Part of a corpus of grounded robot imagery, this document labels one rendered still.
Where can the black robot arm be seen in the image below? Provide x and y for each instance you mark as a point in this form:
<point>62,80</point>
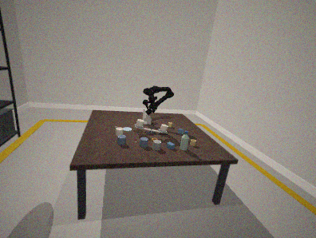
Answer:
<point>155,89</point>

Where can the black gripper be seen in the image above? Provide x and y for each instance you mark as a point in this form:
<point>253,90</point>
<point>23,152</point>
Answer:
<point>145,102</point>

